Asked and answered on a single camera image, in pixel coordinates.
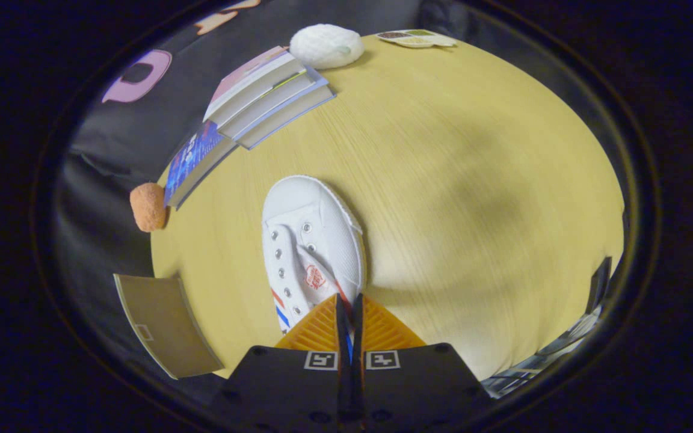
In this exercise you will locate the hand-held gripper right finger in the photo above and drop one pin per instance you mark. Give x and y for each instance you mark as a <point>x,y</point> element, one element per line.
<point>418,391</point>

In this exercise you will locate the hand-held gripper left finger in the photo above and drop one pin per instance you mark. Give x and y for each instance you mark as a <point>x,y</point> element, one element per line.
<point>286,391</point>

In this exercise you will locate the cream fabric storage box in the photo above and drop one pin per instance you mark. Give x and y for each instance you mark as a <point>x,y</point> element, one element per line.
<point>166,325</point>

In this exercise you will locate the white canvas shoe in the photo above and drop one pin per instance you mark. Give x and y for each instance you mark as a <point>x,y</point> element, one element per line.
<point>316,204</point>

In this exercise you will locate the orange oval sponge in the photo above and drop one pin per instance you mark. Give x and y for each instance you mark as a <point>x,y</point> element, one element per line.
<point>148,207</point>

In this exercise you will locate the blue cover book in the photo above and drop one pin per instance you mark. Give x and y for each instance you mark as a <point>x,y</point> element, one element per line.
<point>193,156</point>

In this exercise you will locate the white paperback book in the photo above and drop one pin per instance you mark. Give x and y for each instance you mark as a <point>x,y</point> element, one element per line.
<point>292,120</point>
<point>280,105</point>

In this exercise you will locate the pink cover book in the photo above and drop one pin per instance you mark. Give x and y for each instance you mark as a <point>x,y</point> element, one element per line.
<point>250,78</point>

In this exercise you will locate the white compartment tray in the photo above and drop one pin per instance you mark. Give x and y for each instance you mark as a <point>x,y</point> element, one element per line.
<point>415,39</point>

